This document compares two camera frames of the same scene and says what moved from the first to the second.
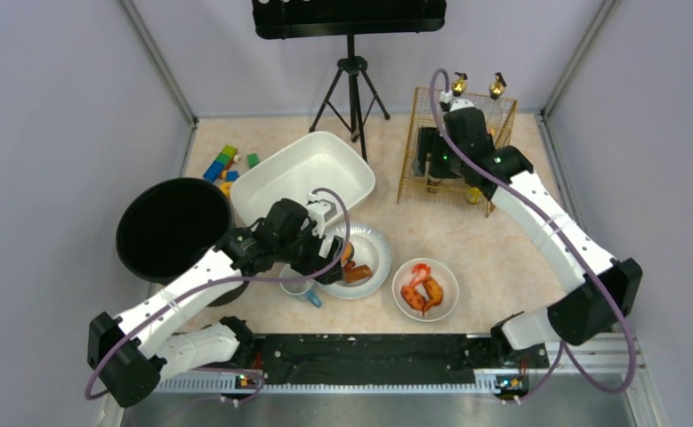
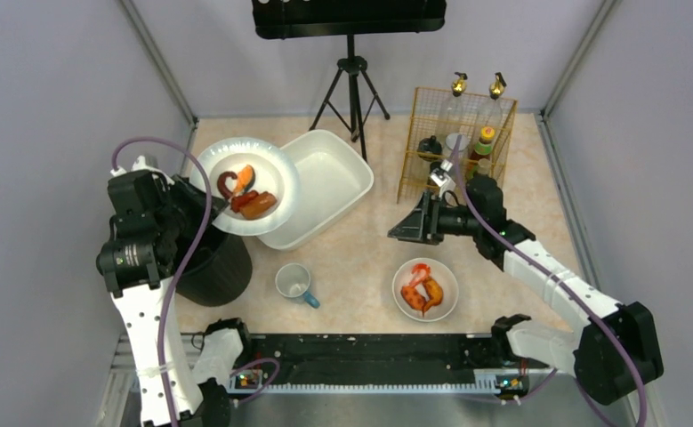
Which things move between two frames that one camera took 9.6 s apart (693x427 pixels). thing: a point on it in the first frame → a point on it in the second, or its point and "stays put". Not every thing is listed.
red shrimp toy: [421, 271] stays put
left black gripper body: [322, 262] → [191, 197]
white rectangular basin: [321, 162] stays put
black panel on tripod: [288, 19] stays put
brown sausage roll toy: [356, 273] → [262, 203]
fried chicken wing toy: [435, 294] stays put
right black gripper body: [434, 157] → [432, 217]
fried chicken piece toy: [413, 298] stays put
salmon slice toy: [348, 253] → [245, 178]
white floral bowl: [441, 273] stays put
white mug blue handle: [300, 287] stays put
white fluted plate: [372, 248] → [276, 174]
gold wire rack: [448, 195] stays put
